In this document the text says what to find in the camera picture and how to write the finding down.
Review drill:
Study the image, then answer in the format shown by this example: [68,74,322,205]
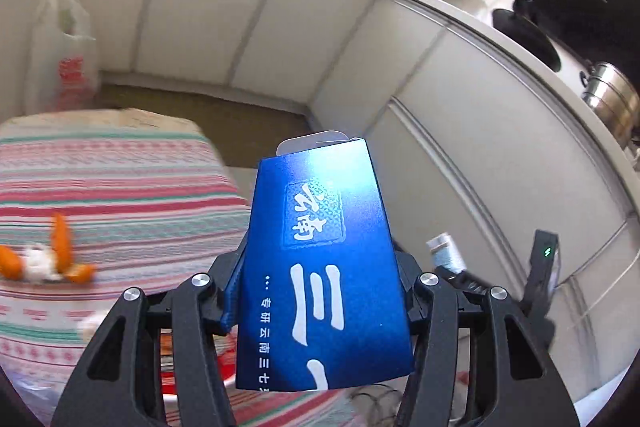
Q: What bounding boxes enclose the striped patterned tablecloth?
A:
[0,108,351,427]

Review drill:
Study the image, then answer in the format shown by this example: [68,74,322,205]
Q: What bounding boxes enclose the blue cardboard box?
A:
[235,131,416,393]

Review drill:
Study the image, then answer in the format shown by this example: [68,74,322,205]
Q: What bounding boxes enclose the black wok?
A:
[492,0,561,72]

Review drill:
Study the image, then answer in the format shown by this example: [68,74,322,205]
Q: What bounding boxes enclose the white kitchen cabinets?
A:
[65,0,640,408]

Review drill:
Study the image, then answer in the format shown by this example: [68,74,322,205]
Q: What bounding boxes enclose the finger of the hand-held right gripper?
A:
[436,267,488,297]

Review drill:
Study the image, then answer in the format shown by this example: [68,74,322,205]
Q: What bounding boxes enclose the orange peel piece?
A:
[0,247,23,280]
[65,264,96,284]
[52,214,73,268]

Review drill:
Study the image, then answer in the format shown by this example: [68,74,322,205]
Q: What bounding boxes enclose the white plastic shopping bag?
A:
[30,0,99,112]

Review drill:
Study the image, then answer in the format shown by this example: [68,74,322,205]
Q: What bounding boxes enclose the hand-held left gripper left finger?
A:
[50,241,251,427]

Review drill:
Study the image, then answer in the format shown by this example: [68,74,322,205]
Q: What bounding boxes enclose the small white packet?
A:
[426,233,465,275]

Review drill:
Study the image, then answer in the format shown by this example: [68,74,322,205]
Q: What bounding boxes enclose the stainless steel pot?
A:
[580,62,640,148]

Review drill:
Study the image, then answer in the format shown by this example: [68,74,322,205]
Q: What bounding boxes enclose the white crumpled tissue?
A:
[80,312,103,340]
[25,247,61,282]

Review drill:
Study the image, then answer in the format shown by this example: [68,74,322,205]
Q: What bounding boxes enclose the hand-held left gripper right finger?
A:
[392,247,581,427]

